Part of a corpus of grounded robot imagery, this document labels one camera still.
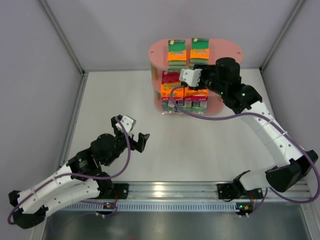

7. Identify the pink orange sponge pack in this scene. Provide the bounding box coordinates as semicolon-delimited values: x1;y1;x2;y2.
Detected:
160;71;184;101
183;87;209;102

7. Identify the green orange sponge pack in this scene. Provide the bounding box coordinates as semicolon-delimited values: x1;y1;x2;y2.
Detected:
167;39;187;72

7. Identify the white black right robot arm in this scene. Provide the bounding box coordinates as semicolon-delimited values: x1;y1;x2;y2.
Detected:
179;57;318;196

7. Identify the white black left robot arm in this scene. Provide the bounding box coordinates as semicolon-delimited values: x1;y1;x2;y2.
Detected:
7;115;150;229

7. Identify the pink three-tier shelf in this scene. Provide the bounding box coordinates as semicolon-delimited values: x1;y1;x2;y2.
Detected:
148;38;244;116

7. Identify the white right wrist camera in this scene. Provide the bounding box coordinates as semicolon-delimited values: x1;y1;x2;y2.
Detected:
179;69;202;87

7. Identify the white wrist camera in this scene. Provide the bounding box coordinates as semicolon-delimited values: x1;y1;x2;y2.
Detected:
115;115;136;138
179;69;202;87

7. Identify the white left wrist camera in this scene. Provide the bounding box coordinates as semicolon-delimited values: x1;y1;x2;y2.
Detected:
115;115;136;138

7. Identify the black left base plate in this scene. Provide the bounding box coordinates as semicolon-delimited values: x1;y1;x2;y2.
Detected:
108;183;130;200

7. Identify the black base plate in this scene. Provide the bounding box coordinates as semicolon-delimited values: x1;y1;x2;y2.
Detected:
217;183;264;201
108;183;130;200

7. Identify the aluminium mounting rail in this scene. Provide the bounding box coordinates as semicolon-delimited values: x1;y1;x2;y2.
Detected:
44;180;311;216

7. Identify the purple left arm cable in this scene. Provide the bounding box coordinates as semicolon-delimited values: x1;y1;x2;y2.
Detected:
6;119;132;225

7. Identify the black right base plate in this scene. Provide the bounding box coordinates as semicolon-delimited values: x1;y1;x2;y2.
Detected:
217;183;264;201

